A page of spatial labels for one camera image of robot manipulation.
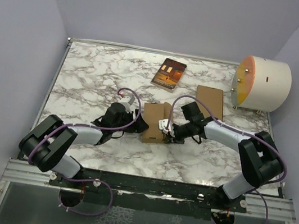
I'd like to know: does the folded brown cardboard box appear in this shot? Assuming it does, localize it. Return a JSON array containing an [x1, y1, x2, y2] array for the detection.
[[195, 85, 224, 120]]

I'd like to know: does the dark paperback book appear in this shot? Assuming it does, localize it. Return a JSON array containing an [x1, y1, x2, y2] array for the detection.
[[151, 58, 187, 93]]

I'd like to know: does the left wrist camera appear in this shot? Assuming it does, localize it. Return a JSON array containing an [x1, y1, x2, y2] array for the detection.
[[118, 95, 135, 113]]

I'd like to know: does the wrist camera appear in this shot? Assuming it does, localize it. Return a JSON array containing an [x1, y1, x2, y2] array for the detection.
[[118, 95, 135, 113], [158, 119, 174, 137]]

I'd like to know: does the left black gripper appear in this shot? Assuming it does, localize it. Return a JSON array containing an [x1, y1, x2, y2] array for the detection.
[[111, 105, 150, 138]]

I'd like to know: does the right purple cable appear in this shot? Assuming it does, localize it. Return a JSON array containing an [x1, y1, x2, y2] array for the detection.
[[150, 92, 298, 224]]

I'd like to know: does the round pastel drawer cabinet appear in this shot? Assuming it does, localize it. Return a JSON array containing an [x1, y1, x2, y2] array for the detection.
[[230, 55, 292, 112]]

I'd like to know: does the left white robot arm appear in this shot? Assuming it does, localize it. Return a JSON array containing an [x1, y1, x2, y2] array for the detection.
[[19, 103, 149, 188]]

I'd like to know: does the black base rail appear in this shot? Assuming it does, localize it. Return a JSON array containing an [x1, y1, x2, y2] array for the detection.
[[11, 150, 257, 224]]

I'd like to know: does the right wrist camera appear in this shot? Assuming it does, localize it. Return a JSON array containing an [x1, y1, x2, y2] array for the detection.
[[158, 119, 174, 137]]

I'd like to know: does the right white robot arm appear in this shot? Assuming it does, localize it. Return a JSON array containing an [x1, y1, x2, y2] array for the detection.
[[159, 102, 287, 210]]

